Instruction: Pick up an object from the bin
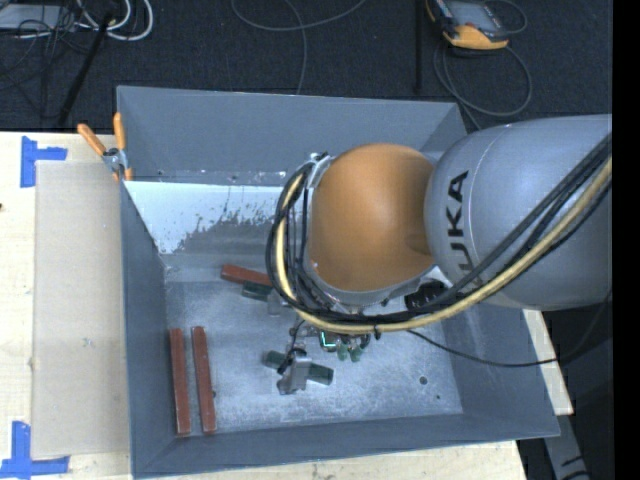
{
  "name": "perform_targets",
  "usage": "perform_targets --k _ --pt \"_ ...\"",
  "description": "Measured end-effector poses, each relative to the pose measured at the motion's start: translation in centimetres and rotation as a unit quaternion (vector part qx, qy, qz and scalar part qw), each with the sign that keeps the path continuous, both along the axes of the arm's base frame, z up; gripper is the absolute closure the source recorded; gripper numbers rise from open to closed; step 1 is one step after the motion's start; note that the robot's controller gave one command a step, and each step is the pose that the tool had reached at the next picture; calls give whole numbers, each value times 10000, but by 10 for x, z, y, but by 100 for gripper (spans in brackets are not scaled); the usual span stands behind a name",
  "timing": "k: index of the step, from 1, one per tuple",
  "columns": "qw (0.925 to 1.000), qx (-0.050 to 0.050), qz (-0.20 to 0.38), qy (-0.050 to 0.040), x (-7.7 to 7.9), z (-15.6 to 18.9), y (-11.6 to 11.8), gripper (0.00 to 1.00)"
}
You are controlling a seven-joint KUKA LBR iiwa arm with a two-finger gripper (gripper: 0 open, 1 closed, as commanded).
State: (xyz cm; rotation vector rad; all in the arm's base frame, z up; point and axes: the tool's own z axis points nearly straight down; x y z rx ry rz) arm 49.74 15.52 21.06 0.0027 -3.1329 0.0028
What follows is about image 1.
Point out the grey metal bin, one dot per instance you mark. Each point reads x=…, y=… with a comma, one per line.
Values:
x=240, y=128

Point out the black cylinder on white bracket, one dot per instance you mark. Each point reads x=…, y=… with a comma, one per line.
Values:
x=425, y=298

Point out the red-brown flat block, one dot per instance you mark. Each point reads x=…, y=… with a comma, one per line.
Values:
x=242, y=274
x=204, y=378
x=179, y=383

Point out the pale cardboard board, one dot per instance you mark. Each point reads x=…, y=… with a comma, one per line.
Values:
x=75, y=293

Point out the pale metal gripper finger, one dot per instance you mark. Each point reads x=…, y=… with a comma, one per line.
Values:
x=278, y=305
x=296, y=374

